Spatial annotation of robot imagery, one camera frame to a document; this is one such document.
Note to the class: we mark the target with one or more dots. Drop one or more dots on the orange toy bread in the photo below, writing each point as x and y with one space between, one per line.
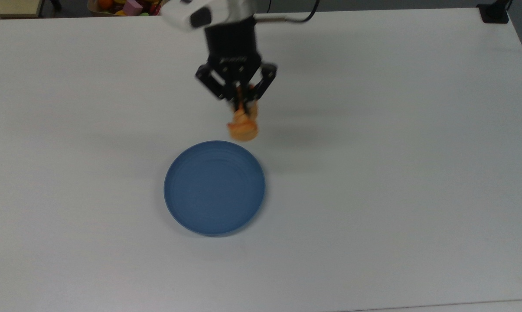
243 123

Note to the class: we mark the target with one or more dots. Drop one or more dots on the wooden board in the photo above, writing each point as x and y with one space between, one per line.
11 8

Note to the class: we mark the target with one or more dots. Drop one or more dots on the box of toy fruit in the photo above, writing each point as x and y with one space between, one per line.
109 6

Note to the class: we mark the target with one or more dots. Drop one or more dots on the black camera stand with clamp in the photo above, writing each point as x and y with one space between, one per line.
494 12

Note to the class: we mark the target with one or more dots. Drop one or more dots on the blue round plate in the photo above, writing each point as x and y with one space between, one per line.
214 188

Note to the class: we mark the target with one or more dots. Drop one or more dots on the pink toy block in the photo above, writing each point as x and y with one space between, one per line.
132 7

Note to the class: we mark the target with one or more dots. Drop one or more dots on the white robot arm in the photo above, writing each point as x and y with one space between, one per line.
200 13

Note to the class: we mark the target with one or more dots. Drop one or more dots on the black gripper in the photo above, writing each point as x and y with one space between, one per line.
233 47

